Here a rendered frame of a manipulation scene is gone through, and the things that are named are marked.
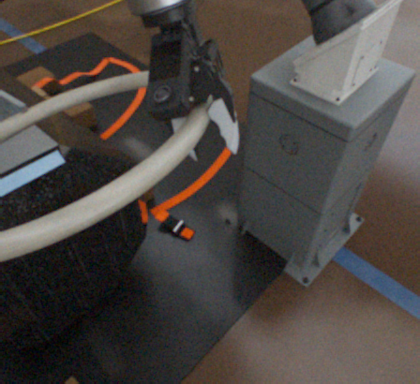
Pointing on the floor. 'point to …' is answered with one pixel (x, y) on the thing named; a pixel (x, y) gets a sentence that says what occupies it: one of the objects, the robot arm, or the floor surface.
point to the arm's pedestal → (311, 159)
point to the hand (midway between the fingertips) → (212, 152)
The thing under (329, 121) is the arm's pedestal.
